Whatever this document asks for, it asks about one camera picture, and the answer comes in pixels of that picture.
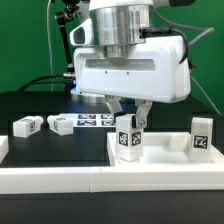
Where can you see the white U-shaped fence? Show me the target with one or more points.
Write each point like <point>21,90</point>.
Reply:
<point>112,178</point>

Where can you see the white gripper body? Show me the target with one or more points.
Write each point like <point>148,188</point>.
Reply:
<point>154,70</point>

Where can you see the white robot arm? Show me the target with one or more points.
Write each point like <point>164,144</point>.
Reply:
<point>120,54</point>

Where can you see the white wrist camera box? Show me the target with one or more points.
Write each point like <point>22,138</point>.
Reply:
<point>83,34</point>

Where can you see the white marker sheet with tags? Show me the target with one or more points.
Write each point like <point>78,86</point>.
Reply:
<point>90,120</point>

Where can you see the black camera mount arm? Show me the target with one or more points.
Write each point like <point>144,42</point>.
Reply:
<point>62,18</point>

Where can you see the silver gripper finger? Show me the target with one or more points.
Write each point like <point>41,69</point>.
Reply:
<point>139,119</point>
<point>114,106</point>

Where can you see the white square table top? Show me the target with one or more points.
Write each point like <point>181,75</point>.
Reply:
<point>165,148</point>

